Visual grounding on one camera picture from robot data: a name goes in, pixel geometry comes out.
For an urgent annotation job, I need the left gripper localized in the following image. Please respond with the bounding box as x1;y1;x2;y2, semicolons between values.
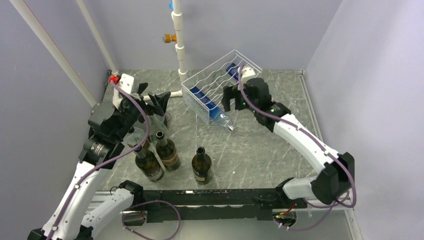
114;82;170;140

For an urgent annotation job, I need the blue glass bottle silver cap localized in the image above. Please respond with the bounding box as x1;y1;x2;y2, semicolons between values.
226;63;239;82

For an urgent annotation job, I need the dark green wine bottle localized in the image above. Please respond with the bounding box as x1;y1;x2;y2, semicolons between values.
191;146;213;185

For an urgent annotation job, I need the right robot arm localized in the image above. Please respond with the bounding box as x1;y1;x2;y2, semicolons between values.
221;77;357;208

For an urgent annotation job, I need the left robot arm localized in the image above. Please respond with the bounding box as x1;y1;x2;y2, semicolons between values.
28;82;171;240

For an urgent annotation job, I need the clear bottle copper cap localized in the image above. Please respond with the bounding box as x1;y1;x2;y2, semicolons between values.
210;74;233;95

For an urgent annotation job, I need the blue bottle in rack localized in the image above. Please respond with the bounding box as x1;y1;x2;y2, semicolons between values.
189;87;235;132

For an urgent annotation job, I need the clear glass bottle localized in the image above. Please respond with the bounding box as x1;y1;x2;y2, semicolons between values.
147;114;169;142

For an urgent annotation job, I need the dark wine bottle brown label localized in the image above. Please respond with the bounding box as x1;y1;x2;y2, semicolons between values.
155;131;181;171

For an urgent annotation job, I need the dark wine bottle left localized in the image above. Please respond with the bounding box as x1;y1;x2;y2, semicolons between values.
134;147;165;182

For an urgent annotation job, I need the grey round perforated disc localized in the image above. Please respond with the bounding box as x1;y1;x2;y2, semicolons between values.
146;101;171;131

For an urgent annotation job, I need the orange nozzle on pipe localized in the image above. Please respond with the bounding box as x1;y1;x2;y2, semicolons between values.
162;34;177;44

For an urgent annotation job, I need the blue clip on pipe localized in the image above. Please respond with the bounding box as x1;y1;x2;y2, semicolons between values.
168;0;174;11

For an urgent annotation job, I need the diagonal white pole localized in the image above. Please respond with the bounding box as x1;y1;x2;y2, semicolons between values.
10;0;97;107

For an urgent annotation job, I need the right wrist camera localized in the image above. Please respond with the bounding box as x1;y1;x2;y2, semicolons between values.
240;66;257;83

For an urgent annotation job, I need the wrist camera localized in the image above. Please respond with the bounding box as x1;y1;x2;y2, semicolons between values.
109;73;138;95
240;66;257;83

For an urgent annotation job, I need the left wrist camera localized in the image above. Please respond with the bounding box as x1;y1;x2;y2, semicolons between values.
109;73;138;95

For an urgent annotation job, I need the white wire wine rack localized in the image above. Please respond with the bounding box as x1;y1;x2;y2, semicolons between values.
181;50;263;131

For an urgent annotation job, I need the white PVC pipe frame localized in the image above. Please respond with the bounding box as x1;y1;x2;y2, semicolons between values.
76;0;187;82

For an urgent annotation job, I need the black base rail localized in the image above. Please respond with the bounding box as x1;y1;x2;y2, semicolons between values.
96;187;352;223

